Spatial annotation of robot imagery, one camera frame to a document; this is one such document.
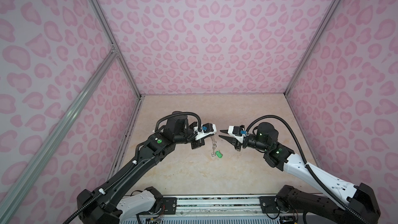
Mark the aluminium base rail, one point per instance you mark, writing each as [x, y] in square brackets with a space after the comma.
[226, 209]

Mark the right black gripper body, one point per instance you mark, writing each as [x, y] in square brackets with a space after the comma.
[239, 146]

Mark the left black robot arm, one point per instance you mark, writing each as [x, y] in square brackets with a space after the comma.
[107, 203]

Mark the corner aluminium post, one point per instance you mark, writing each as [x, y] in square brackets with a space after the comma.
[105, 25]
[325, 21]

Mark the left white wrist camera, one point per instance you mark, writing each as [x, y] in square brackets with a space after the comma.
[208, 127]

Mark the left corner aluminium post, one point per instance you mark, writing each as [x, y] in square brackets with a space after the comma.
[105, 25]

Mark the metal key holder plate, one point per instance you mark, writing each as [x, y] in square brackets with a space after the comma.
[214, 146]

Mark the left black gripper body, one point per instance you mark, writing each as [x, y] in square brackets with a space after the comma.
[197, 143]

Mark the right corner aluminium post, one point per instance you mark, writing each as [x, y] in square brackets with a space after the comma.
[325, 21]

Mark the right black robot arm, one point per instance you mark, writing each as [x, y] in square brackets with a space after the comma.
[341, 202]

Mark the key with green tag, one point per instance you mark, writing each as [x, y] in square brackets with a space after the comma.
[218, 154]

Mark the aluminium frame strut diagonal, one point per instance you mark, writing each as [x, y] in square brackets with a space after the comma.
[20, 189]

